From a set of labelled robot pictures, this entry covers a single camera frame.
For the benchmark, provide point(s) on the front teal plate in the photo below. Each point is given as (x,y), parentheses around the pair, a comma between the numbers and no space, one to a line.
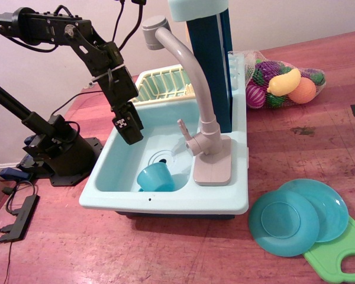
(284,223)

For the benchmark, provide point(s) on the yellow dish rack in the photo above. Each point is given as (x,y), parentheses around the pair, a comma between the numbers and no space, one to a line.
(164,84)

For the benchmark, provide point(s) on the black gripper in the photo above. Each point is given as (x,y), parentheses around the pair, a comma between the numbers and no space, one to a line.
(118,88)

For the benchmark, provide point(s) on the black usb hub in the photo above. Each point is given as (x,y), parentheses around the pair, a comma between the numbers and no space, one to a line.
(17,230)

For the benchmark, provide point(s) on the mesh bag of toy fruit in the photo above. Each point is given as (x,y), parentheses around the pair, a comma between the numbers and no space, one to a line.
(255,71)

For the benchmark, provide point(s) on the yellow toy banana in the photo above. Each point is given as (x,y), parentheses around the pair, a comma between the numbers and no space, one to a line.
(283,84)

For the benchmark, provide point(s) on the rear teal plate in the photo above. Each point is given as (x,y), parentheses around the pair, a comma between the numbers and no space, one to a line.
(330,207)

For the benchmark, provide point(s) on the orange toy fruit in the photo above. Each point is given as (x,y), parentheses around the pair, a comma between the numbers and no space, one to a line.
(305,92)

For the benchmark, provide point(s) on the teal plate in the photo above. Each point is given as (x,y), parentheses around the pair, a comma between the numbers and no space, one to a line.
(284,223)
(330,207)

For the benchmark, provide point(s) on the green cutting board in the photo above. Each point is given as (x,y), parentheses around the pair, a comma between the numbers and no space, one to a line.
(326,258)

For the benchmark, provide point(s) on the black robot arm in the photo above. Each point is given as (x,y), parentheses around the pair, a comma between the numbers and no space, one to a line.
(103,59)

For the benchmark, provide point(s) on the teal plastic cup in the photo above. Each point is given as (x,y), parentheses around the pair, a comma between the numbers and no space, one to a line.
(156,178)

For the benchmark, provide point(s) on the dark blue water tower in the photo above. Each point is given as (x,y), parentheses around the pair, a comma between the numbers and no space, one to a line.
(209,30)

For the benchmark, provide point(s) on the blue clamp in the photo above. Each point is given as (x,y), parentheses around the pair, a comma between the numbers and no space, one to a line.
(14,174)

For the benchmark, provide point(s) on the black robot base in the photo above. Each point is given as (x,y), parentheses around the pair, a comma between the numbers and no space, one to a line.
(57,151)

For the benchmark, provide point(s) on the grey toy faucet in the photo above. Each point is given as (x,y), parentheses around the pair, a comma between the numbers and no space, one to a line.
(211,149)

